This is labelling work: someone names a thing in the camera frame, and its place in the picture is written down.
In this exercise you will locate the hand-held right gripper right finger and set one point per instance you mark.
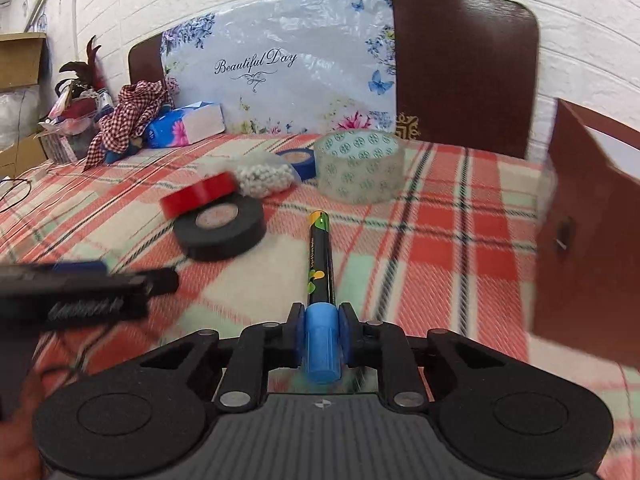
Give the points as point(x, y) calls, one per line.
point(346, 335)

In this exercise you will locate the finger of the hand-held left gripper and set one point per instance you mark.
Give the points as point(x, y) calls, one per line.
point(162, 281)
point(80, 267)

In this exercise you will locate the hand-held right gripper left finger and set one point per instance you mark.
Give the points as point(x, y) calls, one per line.
point(298, 335)

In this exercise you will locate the black marker with blue cap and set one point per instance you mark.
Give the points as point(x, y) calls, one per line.
point(320, 260)

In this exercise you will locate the red tape roll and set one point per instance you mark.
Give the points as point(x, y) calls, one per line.
point(195, 197)

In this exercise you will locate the black tape roll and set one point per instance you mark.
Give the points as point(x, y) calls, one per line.
point(245, 232)

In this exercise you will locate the bag of white beads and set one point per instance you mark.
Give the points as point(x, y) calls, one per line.
point(262, 175)

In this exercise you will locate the clear green-printed tape roll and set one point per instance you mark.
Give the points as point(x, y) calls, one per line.
point(360, 180)

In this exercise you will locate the blue tape roll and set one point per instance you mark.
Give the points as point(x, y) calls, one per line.
point(305, 166)

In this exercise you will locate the brown cardboard box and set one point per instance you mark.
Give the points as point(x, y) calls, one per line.
point(585, 260)

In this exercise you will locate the person's left hand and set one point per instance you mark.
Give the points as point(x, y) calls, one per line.
point(20, 440)

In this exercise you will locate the blue cloth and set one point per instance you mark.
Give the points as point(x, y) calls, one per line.
point(125, 152)

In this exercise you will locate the white basket with clutter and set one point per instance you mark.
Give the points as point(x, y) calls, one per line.
point(65, 130)

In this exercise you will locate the plaid blanket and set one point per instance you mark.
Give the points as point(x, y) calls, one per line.
point(450, 240)

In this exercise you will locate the blue floral tissue packet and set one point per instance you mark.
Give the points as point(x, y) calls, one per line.
point(185, 127)

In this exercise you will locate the red checkered cloth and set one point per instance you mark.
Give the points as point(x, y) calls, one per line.
point(127, 115)

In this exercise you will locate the clear plastic bag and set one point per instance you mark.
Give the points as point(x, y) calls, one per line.
point(17, 115)

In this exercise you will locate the dark red feather decoration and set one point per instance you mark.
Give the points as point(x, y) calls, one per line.
point(82, 67)

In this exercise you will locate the floral plastic-wrapped board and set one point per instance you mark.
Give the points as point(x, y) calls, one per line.
point(300, 85)

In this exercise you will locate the brown wooden headboard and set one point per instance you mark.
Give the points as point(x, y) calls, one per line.
point(465, 75)

